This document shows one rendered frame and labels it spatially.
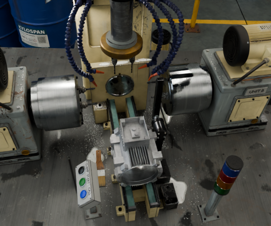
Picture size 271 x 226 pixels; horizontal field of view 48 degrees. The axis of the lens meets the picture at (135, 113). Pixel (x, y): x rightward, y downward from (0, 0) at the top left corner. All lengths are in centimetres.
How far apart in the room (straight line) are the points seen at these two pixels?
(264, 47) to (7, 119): 114
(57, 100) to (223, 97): 75
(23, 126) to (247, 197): 106
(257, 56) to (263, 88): 15
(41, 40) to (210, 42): 188
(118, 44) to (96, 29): 27
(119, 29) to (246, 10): 337
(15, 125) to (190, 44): 260
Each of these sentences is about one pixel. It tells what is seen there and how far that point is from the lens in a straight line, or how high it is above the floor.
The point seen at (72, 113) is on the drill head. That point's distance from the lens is 137.
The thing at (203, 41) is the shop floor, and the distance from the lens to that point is 372.
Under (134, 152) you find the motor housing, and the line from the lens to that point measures 122.
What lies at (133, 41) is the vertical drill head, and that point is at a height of 136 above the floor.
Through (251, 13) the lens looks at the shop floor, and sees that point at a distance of 444.
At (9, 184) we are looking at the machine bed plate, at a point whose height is 80.
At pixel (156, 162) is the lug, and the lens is 120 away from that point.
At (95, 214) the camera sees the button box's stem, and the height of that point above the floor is 81.
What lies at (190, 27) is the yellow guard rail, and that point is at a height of 2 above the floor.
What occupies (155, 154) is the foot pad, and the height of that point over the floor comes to 108.
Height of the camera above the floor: 211
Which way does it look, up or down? 49 degrees down
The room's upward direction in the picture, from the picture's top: 3 degrees clockwise
